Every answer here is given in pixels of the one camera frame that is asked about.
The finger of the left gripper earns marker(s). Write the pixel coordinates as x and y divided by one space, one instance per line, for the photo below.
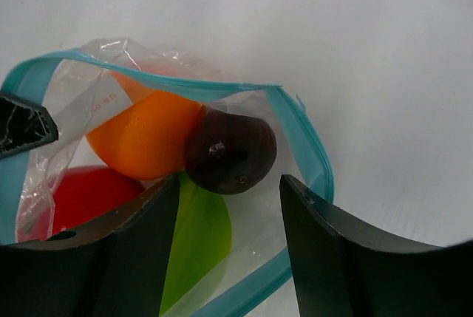
24 125

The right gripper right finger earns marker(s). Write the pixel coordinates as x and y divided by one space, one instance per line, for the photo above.
344 266

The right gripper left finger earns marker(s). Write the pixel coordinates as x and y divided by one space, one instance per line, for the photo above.
114 265

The red fake apple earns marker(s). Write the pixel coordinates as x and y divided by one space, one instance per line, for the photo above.
85 192

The green fake fruit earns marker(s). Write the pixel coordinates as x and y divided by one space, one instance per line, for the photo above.
202 239

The clear zip top bag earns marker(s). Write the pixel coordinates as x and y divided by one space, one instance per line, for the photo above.
76 89

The orange fake fruit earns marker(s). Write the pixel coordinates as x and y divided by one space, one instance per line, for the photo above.
146 141

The dark purple fake fig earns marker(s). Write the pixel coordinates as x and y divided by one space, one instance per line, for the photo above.
228 153

